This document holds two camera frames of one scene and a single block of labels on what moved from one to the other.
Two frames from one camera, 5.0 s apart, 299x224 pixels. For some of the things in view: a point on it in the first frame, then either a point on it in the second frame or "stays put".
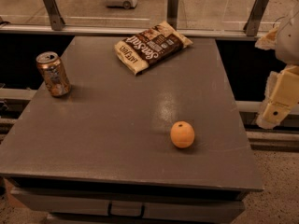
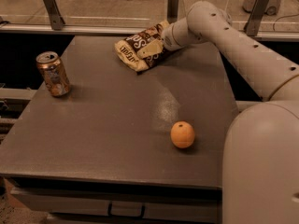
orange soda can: x=51 y=70 stays put
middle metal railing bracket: x=173 y=3 stays put
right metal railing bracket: x=256 y=13 stays put
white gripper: x=289 y=41 → x=167 y=39
